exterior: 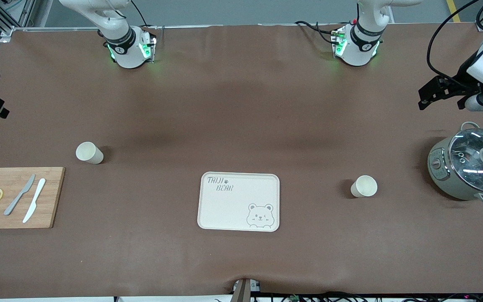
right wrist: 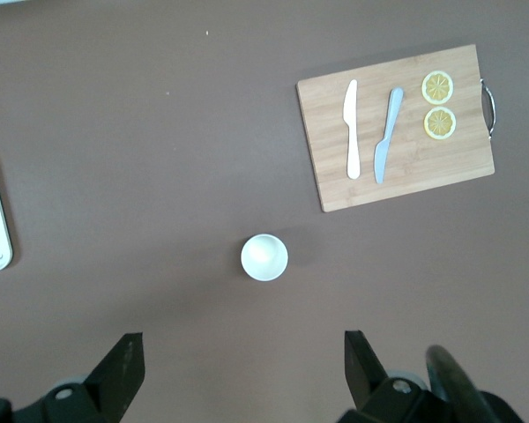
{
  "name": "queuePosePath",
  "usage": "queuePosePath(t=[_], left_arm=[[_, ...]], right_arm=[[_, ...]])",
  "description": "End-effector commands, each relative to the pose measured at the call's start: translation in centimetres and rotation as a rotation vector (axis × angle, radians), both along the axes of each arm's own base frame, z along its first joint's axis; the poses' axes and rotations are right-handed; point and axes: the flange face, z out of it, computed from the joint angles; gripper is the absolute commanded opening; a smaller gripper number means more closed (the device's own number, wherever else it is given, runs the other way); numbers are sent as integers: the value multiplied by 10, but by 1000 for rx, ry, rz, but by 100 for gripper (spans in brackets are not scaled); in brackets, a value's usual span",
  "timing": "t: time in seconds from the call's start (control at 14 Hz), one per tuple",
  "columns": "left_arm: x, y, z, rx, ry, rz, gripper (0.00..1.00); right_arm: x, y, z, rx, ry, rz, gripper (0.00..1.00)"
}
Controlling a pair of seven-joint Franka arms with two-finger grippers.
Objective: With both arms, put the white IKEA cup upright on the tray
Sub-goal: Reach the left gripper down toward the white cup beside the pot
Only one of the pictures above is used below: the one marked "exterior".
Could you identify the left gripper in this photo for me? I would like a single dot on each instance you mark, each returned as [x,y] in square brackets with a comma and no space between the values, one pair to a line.
[462,80]

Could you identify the white plastic cup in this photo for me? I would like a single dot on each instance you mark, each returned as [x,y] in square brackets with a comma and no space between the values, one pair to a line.
[364,186]
[89,152]

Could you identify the cream bear print tray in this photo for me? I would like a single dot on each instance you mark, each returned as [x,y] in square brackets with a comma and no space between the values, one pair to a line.
[233,209]

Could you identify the glass pot lid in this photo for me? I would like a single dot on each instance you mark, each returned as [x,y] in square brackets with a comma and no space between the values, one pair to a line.
[468,159]

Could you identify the grey-green electric pot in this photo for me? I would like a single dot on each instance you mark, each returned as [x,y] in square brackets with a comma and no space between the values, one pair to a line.
[442,180]

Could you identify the grey plastic knife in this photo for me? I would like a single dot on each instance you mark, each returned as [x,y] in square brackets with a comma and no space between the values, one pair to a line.
[18,195]

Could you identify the white plastic knife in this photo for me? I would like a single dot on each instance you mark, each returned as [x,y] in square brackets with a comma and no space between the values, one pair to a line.
[35,200]

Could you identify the bamboo cutting board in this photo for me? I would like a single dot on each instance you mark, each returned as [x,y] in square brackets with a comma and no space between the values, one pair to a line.
[53,197]

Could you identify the brown table cover sheet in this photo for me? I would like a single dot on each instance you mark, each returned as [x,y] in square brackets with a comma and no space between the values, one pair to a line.
[241,126]

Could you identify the aluminium frame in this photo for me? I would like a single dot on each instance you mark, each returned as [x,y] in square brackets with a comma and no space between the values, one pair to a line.
[4,29]

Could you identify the grey table edge mount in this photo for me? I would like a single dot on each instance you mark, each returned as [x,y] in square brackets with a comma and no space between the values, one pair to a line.
[243,291]

